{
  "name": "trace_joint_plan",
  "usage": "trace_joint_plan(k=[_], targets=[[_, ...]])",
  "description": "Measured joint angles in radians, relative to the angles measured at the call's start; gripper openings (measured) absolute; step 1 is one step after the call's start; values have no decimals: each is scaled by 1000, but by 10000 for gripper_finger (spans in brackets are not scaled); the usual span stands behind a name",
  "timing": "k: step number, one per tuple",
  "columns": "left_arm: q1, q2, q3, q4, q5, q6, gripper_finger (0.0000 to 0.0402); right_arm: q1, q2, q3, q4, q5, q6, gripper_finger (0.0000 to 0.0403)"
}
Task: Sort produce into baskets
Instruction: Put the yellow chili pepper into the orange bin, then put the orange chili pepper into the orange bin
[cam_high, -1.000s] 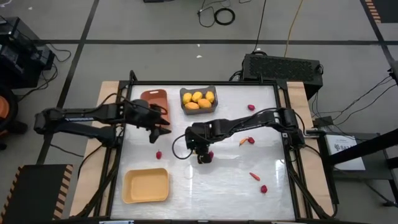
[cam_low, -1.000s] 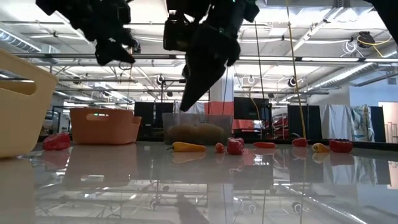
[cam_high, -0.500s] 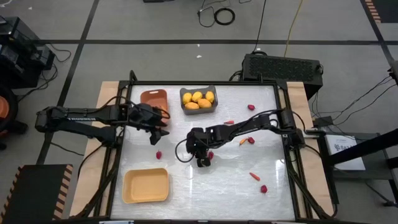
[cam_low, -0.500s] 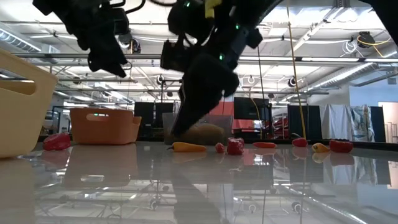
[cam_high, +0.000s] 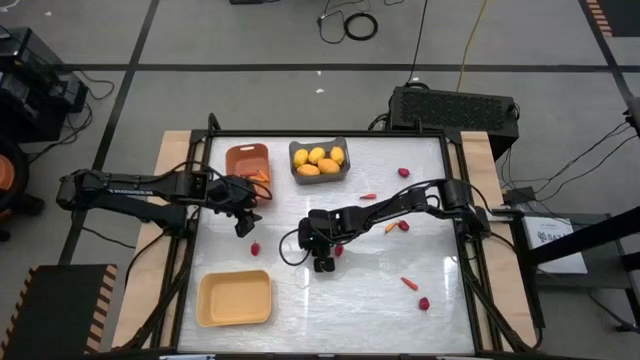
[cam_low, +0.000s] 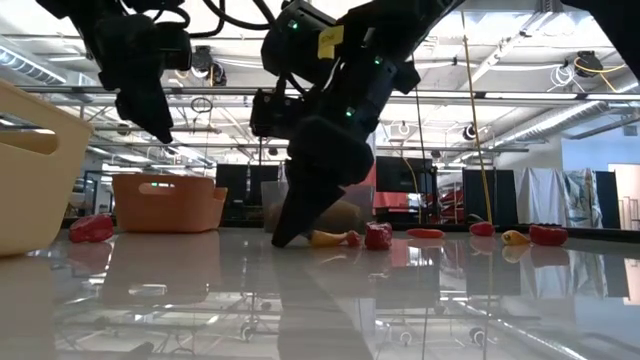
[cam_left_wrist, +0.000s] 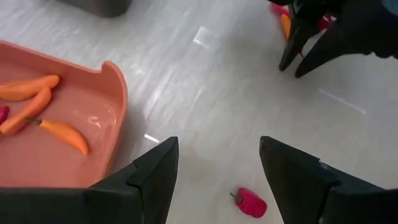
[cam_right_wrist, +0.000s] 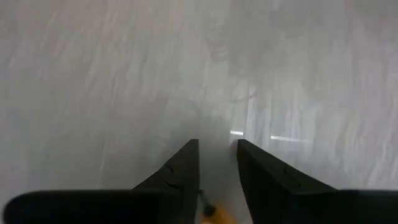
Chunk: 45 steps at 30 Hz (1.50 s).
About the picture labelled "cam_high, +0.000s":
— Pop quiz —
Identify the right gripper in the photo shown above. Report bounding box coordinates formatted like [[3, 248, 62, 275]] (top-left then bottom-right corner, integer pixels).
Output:
[[298, 208, 348, 274]]

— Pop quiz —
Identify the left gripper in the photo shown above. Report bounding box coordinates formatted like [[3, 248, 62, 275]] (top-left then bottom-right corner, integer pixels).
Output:
[[205, 174, 263, 238]]

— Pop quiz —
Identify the orange plastic basket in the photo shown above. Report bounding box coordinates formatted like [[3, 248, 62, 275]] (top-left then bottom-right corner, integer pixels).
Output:
[[224, 142, 273, 204]]

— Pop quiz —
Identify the yellow plastic basket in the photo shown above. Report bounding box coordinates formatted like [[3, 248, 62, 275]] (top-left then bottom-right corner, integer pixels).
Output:
[[195, 269, 274, 329]]

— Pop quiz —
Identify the grey plastic basket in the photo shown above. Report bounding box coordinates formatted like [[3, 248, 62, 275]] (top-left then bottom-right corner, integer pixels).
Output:
[[288, 137, 351, 186]]

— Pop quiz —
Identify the light wooden side board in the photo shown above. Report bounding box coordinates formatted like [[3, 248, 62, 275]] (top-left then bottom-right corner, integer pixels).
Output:
[[459, 130, 539, 349], [110, 130, 209, 350]]

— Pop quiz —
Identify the black perforated control box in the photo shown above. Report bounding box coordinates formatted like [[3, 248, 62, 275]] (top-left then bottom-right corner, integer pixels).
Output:
[[388, 85, 520, 160]]

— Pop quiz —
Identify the small black power adapter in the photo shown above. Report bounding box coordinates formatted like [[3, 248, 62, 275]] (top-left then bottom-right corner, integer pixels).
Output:
[[503, 185, 537, 206]]

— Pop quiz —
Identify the black mat striped edge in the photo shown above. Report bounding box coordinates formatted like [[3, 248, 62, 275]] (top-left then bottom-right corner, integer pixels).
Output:
[[0, 263, 119, 360], [585, 0, 640, 39]]

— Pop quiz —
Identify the white printed paper sheet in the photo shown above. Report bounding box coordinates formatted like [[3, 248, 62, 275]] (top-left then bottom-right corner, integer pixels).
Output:
[[522, 215, 590, 275]]

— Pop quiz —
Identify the black orange round object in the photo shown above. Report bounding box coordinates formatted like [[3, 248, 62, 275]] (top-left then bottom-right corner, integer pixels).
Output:
[[0, 138, 30, 214]]

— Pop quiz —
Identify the black equipment rack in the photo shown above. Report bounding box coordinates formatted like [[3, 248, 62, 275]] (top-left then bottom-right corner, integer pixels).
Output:
[[0, 25, 90, 144]]

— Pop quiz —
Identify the black metal stand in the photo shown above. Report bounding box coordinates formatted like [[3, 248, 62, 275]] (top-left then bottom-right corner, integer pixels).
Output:
[[509, 202, 640, 335]]

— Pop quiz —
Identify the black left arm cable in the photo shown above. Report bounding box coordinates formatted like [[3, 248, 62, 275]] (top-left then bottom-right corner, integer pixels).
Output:
[[159, 159, 274, 202]]

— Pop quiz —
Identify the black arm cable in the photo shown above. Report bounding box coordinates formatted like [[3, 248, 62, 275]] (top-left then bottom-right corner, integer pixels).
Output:
[[159, 159, 274, 202], [278, 227, 314, 267]]

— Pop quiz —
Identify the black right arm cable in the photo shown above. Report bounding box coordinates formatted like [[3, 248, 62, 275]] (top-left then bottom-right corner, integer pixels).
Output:
[[278, 227, 314, 267]]

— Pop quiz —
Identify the thin black plug cable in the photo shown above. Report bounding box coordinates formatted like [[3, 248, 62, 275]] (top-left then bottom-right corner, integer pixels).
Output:
[[317, 0, 374, 45]]

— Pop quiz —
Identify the coiled black floor cable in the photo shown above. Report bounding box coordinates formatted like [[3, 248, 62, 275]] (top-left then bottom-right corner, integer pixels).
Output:
[[343, 12, 380, 42]]

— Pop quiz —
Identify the long black cable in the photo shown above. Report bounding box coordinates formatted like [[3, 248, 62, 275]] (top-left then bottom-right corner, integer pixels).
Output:
[[405, 0, 430, 85]]

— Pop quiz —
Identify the yellow cable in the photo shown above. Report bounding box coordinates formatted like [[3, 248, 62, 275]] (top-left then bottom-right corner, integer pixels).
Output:
[[456, 0, 489, 93]]

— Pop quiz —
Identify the grey metal post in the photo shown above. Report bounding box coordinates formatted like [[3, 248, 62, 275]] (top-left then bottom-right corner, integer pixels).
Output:
[[627, 97, 640, 139]]

